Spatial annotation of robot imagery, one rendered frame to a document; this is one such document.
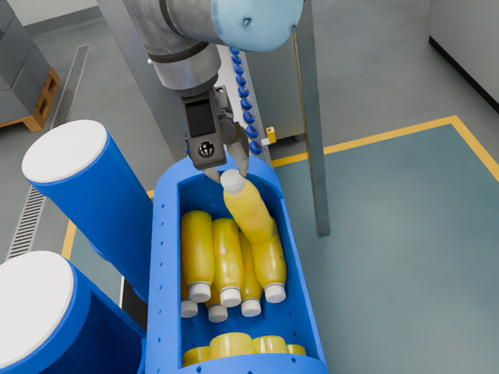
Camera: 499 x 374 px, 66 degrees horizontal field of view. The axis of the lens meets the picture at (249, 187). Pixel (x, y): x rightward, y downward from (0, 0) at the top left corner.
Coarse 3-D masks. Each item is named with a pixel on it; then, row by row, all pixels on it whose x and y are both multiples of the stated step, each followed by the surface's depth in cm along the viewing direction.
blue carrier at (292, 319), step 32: (256, 160) 78; (160, 192) 76; (192, 192) 83; (160, 224) 70; (288, 224) 76; (160, 256) 65; (288, 256) 79; (160, 288) 62; (288, 288) 77; (160, 320) 57; (192, 320) 78; (256, 320) 80; (288, 320) 75; (160, 352) 54; (320, 352) 59
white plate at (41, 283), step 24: (24, 264) 93; (48, 264) 91; (0, 288) 89; (24, 288) 88; (48, 288) 87; (72, 288) 86; (0, 312) 85; (24, 312) 84; (48, 312) 82; (0, 336) 81; (24, 336) 80; (48, 336) 79; (0, 360) 77
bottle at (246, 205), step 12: (228, 192) 68; (240, 192) 68; (252, 192) 69; (228, 204) 70; (240, 204) 69; (252, 204) 70; (264, 204) 74; (240, 216) 71; (252, 216) 71; (264, 216) 74; (240, 228) 76; (252, 228) 74; (264, 228) 75; (252, 240) 78; (264, 240) 78
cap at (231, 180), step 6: (222, 174) 68; (228, 174) 68; (234, 174) 67; (222, 180) 67; (228, 180) 67; (234, 180) 66; (240, 180) 67; (228, 186) 66; (234, 186) 67; (240, 186) 67
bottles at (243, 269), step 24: (216, 240) 79; (240, 240) 85; (216, 264) 76; (240, 264) 76; (264, 264) 76; (216, 288) 75; (240, 288) 75; (264, 288) 75; (192, 312) 74; (216, 312) 76
